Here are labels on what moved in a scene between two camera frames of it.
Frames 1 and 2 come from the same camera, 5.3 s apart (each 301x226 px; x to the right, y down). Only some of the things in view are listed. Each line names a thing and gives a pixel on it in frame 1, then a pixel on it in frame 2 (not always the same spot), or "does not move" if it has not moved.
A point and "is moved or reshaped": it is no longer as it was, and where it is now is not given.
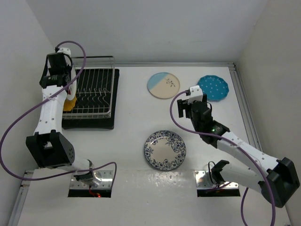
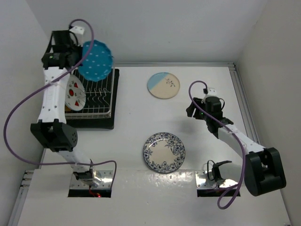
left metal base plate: [106, 182] does not move
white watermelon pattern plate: [72, 88] is moved or reshaped
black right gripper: [183, 104] to [190, 110]
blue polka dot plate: [215, 87] to [99, 63]
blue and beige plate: [163, 85] does not move
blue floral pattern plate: [165, 150] does not move
